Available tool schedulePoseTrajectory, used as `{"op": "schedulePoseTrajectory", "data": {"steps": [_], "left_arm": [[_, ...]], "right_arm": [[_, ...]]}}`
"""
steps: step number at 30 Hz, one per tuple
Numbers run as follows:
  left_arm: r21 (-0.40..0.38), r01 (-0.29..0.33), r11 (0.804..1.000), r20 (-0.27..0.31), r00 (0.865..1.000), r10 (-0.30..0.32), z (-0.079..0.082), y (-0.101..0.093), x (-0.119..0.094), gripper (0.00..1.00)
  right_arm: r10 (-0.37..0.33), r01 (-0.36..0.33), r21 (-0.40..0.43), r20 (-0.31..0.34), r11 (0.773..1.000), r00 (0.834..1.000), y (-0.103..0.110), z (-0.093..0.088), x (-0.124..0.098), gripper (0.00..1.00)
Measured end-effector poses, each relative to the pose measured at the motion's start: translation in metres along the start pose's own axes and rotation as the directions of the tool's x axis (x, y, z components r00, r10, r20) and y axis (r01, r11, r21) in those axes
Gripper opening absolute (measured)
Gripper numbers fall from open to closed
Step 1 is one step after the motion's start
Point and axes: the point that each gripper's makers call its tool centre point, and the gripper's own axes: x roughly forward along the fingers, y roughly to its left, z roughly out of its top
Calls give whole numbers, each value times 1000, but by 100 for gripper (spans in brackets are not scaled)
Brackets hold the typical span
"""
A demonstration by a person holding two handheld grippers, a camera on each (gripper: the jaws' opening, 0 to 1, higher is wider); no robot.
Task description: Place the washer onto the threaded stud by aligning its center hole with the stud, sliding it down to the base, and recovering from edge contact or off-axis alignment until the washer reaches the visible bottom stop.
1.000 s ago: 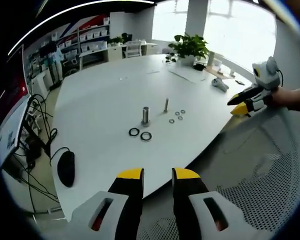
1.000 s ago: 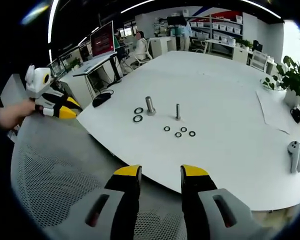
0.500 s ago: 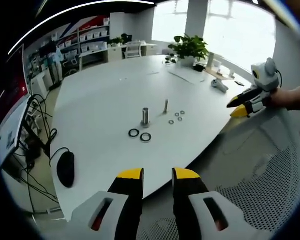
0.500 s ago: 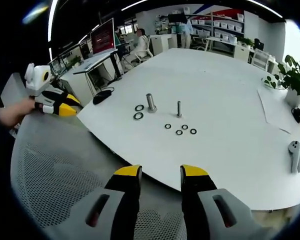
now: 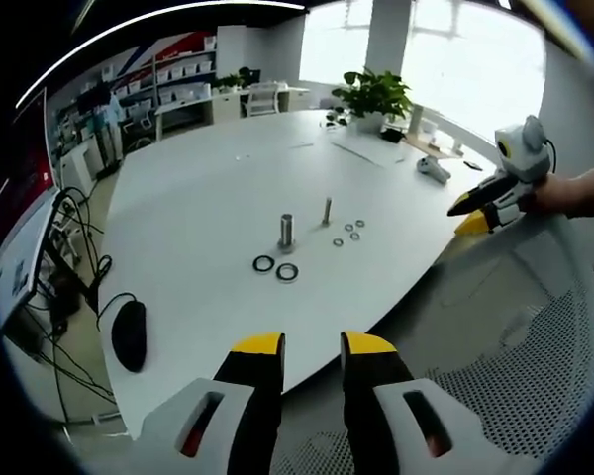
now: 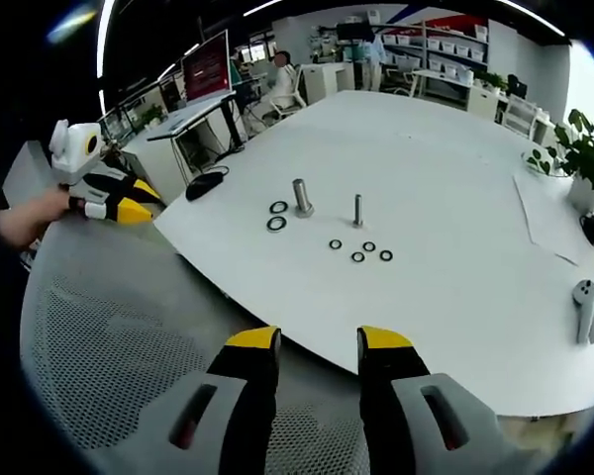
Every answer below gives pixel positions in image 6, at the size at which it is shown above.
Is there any thick metal threaded stud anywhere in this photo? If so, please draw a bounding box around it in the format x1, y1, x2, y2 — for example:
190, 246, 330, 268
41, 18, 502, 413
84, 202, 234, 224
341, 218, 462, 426
290, 178, 316, 220

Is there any white chair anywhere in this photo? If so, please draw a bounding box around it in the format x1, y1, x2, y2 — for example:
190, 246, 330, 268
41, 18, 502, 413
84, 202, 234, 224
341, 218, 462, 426
501, 92, 551, 141

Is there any shelf with white bins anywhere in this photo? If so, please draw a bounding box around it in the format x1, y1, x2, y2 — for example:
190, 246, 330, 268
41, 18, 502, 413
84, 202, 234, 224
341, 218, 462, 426
379, 20, 491, 76

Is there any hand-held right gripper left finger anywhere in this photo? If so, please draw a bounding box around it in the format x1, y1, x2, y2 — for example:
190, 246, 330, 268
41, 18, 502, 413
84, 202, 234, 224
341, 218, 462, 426
92, 325, 283, 475

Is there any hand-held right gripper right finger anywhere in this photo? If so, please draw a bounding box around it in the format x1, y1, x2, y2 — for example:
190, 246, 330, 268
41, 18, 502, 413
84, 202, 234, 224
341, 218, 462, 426
356, 325, 544, 475

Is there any black computer mouse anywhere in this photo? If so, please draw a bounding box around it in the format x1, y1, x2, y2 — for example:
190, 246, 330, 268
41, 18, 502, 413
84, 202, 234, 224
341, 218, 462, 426
184, 172, 226, 202

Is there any large green potted plant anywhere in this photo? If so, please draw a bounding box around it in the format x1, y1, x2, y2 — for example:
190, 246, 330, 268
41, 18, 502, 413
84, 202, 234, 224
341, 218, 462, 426
552, 108, 594, 215

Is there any green leafy plant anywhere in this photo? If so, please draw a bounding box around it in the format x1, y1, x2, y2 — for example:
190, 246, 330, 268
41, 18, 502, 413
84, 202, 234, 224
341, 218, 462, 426
138, 104, 167, 132

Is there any white cabinet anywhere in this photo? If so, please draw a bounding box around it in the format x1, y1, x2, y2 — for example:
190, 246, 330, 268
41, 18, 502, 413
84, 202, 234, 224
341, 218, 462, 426
298, 60, 358, 106

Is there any person's left hand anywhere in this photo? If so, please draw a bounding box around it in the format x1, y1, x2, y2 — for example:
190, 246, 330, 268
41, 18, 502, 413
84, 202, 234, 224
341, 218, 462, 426
0, 187, 75, 249

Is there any thin metal threaded stud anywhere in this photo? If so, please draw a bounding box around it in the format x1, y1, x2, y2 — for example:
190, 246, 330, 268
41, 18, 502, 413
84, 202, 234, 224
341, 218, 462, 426
350, 193, 367, 230

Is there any white standing desk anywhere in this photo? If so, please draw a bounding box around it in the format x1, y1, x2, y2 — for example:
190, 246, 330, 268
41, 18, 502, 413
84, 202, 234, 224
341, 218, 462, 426
145, 90, 249, 185

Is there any monitor with red screen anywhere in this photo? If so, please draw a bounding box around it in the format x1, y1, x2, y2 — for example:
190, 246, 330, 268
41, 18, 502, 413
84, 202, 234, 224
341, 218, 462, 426
179, 28, 233, 107

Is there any white paper sheet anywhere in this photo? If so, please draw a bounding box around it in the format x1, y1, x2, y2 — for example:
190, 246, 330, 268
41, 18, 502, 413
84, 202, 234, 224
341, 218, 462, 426
511, 172, 581, 267

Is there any grey mesh office chair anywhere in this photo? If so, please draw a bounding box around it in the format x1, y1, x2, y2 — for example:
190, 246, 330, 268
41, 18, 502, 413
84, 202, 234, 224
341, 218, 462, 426
19, 217, 372, 475

